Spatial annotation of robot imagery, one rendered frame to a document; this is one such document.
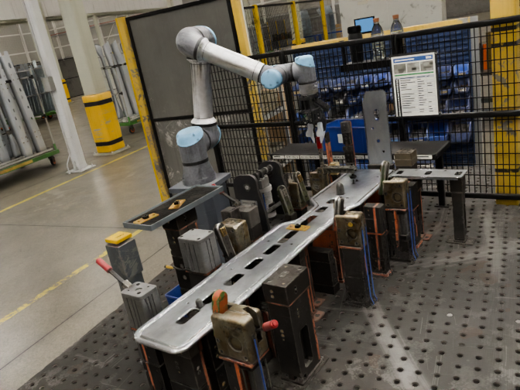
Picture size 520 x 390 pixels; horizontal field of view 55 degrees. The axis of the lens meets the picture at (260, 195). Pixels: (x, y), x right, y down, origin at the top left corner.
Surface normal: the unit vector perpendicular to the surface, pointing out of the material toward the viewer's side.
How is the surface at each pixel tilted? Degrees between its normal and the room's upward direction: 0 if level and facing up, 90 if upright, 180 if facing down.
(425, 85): 90
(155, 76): 90
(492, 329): 0
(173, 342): 0
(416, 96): 90
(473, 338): 0
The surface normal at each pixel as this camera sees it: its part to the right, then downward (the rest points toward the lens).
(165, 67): -0.47, 0.37
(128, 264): 0.80, 0.04
